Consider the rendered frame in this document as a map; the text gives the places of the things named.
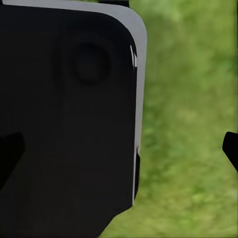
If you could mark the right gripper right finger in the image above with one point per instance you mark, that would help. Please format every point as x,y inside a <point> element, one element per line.
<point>230,148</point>

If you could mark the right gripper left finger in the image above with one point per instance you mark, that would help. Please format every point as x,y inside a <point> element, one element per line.
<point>12,148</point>

